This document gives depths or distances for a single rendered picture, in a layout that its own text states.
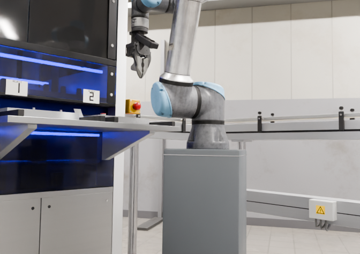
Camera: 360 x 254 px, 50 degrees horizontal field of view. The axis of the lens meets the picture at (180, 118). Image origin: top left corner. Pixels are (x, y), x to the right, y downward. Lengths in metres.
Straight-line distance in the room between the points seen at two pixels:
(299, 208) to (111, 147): 1.02
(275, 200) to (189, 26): 1.24
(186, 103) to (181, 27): 0.25
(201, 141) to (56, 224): 0.77
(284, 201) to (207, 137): 0.97
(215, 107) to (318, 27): 3.05
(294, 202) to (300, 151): 1.97
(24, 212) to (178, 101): 0.80
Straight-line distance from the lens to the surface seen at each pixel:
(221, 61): 4.23
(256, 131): 2.21
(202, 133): 1.30
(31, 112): 1.39
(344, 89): 4.16
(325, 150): 4.09
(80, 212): 1.80
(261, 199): 2.24
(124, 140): 1.69
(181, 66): 1.25
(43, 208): 1.71
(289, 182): 4.08
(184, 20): 1.24
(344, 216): 2.03
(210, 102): 1.31
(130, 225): 2.18
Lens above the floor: 0.80
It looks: 4 degrees up
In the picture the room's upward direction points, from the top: 1 degrees clockwise
